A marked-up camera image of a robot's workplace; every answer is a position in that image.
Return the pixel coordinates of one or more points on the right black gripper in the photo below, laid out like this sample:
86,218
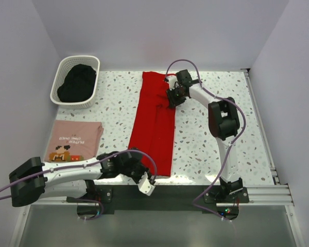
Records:
173,102

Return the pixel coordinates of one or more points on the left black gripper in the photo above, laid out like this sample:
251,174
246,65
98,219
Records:
143,169

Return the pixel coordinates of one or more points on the red t shirt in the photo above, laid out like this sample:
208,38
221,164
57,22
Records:
154,125

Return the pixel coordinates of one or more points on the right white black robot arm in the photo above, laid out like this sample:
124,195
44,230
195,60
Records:
223,122

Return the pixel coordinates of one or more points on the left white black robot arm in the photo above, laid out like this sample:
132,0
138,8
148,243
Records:
35,179

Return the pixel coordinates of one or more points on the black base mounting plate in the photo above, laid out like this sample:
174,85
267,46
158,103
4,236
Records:
107,199

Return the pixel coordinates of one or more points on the folded pink t shirt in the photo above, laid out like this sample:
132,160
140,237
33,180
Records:
73,141

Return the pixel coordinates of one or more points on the black garment in basket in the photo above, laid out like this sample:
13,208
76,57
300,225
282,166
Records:
78,85

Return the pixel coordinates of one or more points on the white plastic laundry basket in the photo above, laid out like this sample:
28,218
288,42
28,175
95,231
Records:
64,67

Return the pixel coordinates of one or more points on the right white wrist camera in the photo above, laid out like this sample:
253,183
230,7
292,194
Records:
172,81

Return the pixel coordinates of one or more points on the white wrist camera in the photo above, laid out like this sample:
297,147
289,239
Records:
172,81
145,186

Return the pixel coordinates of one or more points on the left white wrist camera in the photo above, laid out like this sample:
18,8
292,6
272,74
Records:
145,186

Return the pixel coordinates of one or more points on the aluminium right side rail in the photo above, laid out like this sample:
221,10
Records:
274,173

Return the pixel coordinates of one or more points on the aluminium rail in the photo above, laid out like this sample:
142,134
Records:
274,173
258,195

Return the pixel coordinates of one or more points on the aluminium front rail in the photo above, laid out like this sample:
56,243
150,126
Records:
258,195

